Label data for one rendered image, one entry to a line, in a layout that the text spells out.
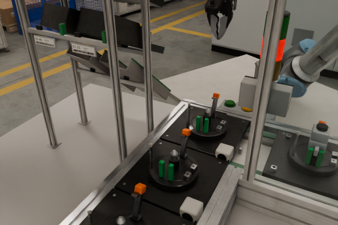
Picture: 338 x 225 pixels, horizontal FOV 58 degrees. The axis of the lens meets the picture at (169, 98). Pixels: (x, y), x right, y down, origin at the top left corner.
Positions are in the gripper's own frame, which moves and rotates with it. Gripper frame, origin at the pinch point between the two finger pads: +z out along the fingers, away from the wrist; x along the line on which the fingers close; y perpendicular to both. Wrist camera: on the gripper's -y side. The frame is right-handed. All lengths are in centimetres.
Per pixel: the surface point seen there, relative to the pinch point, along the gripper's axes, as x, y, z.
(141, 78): 17.3, -24.4, 10.1
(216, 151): -12.9, -31.4, 24.7
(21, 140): 60, -45, 37
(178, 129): 3.2, -24.6, 26.3
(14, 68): 310, 123, 123
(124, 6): 330, 396, 102
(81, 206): 10, -65, 27
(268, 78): -25.1, -36.5, -4.6
